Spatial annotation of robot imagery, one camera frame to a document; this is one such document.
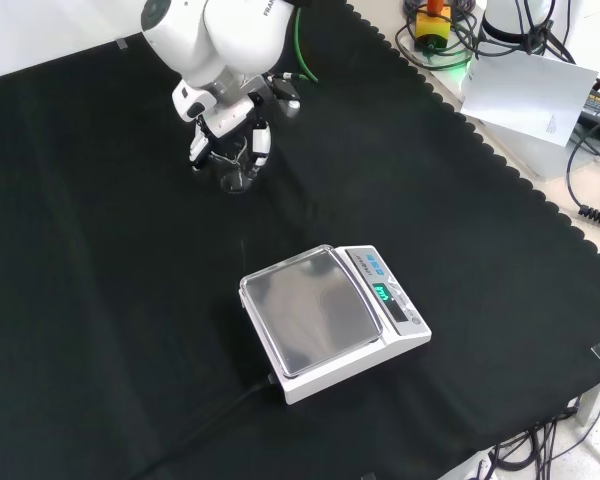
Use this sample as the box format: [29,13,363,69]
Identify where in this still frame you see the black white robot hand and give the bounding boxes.
[187,73,302,177]

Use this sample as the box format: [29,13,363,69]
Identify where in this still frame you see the clear glass beaker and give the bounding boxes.
[218,148,257,195]

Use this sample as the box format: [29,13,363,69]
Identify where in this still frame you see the black bench cloth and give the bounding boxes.
[0,0,600,480]

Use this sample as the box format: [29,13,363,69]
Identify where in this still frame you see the white electronic balance steel pan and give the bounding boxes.
[238,243,433,407]

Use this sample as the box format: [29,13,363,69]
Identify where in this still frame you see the yellow stop button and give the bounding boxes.
[413,0,454,52]

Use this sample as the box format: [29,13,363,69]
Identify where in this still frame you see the pale board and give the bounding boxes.
[459,52,600,149]

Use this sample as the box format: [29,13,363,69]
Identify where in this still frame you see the white box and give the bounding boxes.
[462,112,579,182]

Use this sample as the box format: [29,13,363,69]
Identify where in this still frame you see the white wrist camera shell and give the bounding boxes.
[171,79,217,124]

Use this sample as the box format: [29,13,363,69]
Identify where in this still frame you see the green cable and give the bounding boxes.
[293,6,322,84]

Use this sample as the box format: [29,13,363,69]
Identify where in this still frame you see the black balance power cable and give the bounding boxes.
[129,372,281,480]

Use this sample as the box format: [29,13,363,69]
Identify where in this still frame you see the looped black cable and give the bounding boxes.
[564,119,600,211]

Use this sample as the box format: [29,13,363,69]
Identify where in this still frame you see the black cables under bench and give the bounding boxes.
[487,394,599,480]

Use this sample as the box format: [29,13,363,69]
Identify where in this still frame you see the aluminium bench frame post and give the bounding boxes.
[575,372,600,429]

